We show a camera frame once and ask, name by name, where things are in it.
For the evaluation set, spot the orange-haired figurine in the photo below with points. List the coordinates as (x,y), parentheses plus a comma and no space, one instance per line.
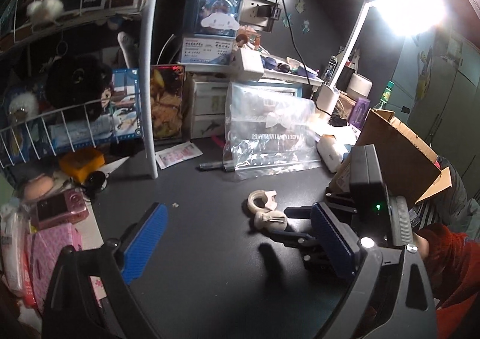
(247,38)

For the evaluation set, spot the grey wardrobe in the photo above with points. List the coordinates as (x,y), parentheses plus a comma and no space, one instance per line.
(450,91)

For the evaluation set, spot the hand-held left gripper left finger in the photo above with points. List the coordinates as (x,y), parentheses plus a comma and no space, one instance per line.
(146,241)

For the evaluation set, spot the dark art card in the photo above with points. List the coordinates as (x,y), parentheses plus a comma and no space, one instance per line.
(167,106)

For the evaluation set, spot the black charger plug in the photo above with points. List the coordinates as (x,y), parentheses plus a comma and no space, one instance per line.
(268,11)

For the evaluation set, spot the white oblong case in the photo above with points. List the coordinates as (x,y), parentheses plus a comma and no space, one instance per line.
(332,153)

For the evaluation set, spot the person's right forearm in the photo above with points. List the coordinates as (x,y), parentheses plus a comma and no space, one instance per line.
(453,260)

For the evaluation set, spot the pink sachet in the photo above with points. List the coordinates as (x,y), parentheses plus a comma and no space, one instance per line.
(176,155)

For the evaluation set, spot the black plush toy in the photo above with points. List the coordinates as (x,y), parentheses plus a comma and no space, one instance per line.
(75,80)

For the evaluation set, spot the white-haired character sticker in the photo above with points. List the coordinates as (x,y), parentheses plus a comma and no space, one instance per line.
(305,26)

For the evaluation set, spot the pink patterned box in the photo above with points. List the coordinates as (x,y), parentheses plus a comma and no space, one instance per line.
(52,245)

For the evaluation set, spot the person's right hand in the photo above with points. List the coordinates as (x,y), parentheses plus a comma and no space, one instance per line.
(422,245)

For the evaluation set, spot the black round compact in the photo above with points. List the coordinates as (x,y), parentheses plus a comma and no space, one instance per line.
(95,181)

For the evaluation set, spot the cream hair claw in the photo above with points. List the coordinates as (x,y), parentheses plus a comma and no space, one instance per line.
(270,220)

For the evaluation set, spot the pink compact camera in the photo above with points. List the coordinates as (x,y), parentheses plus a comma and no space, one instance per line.
(60,209)

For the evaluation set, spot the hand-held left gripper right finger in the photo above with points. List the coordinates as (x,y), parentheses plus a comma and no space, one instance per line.
(333,245)

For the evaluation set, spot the white desk lamp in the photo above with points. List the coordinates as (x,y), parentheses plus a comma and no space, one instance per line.
(349,50)

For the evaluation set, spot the beige character sticker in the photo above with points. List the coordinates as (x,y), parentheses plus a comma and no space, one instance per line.
(300,5)

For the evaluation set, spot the white box with blue label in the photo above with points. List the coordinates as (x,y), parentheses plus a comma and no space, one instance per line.
(206,50)

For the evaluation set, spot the white tray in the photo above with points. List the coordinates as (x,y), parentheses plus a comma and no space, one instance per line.
(285,78)

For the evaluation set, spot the white cylinder humidifier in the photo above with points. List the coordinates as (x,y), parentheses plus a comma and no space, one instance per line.
(359,85)

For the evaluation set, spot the blue character card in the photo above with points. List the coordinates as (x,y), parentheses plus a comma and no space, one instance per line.
(125,98)

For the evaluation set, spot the cardboard box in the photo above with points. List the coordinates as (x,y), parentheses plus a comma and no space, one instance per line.
(397,151)

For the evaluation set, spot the teal character sticker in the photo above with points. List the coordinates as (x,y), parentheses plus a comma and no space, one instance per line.
(285,20)

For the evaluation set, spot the white plastic packet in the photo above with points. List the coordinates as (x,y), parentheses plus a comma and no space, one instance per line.
(13,245)

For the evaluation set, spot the peach makeup puff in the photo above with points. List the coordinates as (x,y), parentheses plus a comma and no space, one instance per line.
(39,187)

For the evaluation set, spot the grey furry plush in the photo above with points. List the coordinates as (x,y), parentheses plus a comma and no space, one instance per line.
(22,104)

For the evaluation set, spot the black pen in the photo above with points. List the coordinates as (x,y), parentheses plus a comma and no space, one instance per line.
(213,165)

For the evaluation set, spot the white square box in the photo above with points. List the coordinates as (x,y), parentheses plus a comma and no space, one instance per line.
(247,63)

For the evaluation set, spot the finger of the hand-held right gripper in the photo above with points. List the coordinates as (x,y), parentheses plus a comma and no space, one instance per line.
(298,212)
(296,239)

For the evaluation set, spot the orange box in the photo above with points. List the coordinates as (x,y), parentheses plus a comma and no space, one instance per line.
(80,162)

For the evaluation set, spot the blue character box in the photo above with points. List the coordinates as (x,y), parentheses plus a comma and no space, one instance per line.
(210,16)

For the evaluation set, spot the small white drawer unit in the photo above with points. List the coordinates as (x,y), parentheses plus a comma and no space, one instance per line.
(206,106)

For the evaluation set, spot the clear zip bag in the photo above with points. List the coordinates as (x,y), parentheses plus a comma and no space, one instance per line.
(270,128)

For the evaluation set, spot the dark grey cloth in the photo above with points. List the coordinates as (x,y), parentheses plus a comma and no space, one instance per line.
(450,192)

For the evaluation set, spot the white wall outlet panel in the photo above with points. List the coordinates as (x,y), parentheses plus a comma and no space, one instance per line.
(249,12)

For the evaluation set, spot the green bottle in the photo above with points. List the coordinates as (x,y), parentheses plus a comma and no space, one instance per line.
(386,97)

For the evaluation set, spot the purple box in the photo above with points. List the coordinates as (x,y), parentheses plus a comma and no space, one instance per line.
(359,110)

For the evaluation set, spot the white pompom charm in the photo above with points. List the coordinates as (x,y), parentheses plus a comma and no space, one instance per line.
(45,10)

